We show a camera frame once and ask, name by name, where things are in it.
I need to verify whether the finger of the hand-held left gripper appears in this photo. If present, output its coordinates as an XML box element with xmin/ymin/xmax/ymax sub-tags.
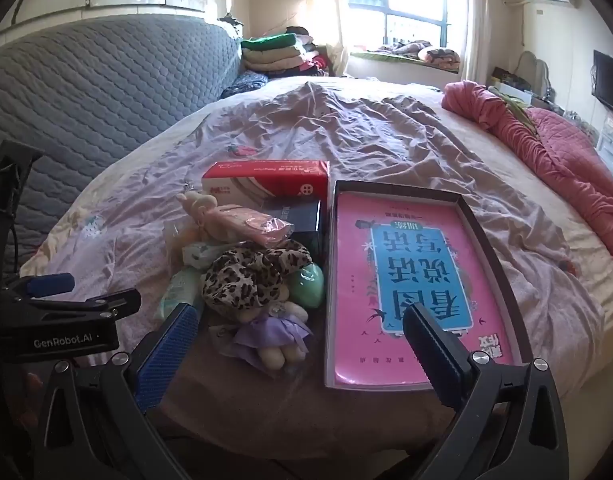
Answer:
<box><xmin>14</xmin><ymin>287</ymin><xmax>141</xmax><ymax>322</ymax></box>
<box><xmin>0</xmin><ymin>272</ymin><xmax>76</xmax><ymax>303</ymax></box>

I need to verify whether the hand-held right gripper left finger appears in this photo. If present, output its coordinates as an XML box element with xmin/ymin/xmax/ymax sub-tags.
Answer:
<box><xmin>26</xmin><ymin>302</ymin><xmax>202</xmax><ymax>480</ymax></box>

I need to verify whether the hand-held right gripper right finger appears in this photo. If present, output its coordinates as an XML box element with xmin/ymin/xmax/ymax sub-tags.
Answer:
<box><xmin>381</xmin><ymin>302</ymin><xmax>570</xmax><ymax>480</ymax></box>

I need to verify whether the white plastic snack packet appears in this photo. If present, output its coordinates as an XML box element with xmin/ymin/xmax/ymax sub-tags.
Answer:
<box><xmin>154</xmin><ymin>265</ymin><xmax>207</xmax><ymax>322</ymax></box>

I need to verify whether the leopard print scrunchie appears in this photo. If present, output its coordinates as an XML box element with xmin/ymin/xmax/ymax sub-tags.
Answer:
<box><xmin>201</xmin><ymin>240</ymin><xmax>315</xmax><ymax>313</ymax></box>

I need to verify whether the bear plush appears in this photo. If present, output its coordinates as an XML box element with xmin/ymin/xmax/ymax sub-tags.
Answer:
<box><xmin>231</xmin><ymin>300</ymin><xmax>315</xmax><ymax>373</ymax></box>

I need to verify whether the cream bunny plush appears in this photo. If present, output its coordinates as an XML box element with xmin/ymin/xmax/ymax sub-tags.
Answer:
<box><xmin>176</xmin><ymin>191</ymin><xmax>222</xmax><ymax>241</ymax></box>

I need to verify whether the green sponge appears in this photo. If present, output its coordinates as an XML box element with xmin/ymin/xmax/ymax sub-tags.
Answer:
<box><xmin>289</xmin><ymin>262</ymin><xmax>325</xmax><ymax>308</ymax></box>

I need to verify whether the pink towel packet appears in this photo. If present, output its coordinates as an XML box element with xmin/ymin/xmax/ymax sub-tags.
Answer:
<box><xmin>206</xmin><ymin>204</ymin><xmax>293</xmax><ymax>248</ymax></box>

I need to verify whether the dark shallow cardboard box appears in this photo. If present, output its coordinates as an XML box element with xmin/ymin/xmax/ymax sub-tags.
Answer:
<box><xmin>323</xmin><ymin>179</ymin><xmax>533</xmax><ymax>391</ymax></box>

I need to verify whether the pink book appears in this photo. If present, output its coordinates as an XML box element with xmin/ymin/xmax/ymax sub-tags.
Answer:
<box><xmin>331</xmin><ymin>192</ymin><xmax>516</xmax><ymax>388</ymax></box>

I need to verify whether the dark blue box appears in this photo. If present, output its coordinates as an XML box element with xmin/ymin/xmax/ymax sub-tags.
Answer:
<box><xmin>259</xmin><ymin>199</ymin><xmax>323</xmax><ymax>266</ymax></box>

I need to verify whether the grey quilted headboard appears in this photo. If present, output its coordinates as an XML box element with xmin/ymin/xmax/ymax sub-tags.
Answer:
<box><xmin>0</xmin><ymin>12</ymin><xmax>242</xmax><ymax>271</ymax></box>

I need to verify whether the cream bed sheet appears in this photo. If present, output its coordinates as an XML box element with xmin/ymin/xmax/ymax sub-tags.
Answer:
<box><xmin>19</xmin><ymin>77</ymin><xmax>613</xmax><ymax>341</ymax></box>

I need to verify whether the red tissue pack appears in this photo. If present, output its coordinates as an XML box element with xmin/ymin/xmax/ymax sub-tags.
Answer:
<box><xmin>201</xmin><ymin>160</ymin><xmax>331</xmax><ymax>211</ymax></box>

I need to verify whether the lavender strawberry print bedsheet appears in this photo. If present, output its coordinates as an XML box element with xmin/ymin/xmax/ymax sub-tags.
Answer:
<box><xmin>51</xmin><ymin>80</ymin><xmax>607</xmax><ymax>441</ymax></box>

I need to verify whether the pink quilt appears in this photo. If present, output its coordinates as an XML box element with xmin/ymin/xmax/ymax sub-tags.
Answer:
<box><xmin>441</xmin><ymin>80</ymin><xmax>613</xmax><ymax>281</ymax></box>

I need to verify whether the dark blue patterned cloth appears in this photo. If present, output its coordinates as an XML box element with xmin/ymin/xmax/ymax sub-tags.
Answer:
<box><xmin>220</xmin><ymin>71</ymin><xmax>270</xmax><ymax>101</ymax></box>

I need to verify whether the green cloth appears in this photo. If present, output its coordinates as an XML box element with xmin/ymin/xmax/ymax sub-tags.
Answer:
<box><xmin>489</xmin><ymin>85</ymin><xmax>540</xmax><ymax>136</ymax></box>

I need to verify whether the white drawer cabinet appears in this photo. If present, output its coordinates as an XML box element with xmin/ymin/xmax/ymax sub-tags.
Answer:
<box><xmin>594</xmin><ymin>110</ymin><xmax>613</xmax><ymax>181</ymax></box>

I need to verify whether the black and yellow box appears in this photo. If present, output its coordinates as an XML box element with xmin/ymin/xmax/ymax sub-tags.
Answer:
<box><xmin>491</xmin><ymin>67</ymin><xmax>532</xmax><ymax>93</ymax></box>

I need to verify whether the crumpled patterned blanket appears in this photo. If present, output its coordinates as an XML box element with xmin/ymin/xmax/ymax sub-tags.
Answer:
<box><xmin>377</xmin><ymin>40</ymin><xmax>462</xmax><ymax>68</ymax></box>

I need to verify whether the white framed mirror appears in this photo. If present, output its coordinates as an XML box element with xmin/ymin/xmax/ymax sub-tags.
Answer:
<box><xmin>515</xmin><ymin>50</ymin><xmax>551</xmax><ymax>97</ymax></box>

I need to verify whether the green windowsill mat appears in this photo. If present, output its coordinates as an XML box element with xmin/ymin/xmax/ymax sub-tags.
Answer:
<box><xmin>351</xmin><ymin>51</ymin><xmax>427</xmax><ymax>64</ymax></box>

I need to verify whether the stack of folded clothes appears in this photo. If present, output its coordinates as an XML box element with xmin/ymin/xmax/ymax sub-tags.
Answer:
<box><xmin>239</xmin><ymin>27</ymin><xmax>332</xmax><ymax>78</ymax></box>

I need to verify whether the black television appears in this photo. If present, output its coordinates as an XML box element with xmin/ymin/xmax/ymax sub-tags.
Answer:
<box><xmin>591</xmin><ymin>50</ymin><xmax>613</xmax><ymax>121</ymax></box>

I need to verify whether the cream curtain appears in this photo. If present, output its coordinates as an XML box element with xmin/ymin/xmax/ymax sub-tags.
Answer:
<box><xmin>328</xmin><ymin>0</ymin><xmax>351</xmax><ymax>78</ymax></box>
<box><xmin>457</xmin><ymin>0</ymin><xmax>493</xmax><ymax>86</ymax></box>

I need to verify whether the black cable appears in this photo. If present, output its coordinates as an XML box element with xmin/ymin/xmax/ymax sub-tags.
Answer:
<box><xmin>4</xmin><ymin>220</ymin><xmax>23</xmax><ymax>281</ymax></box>

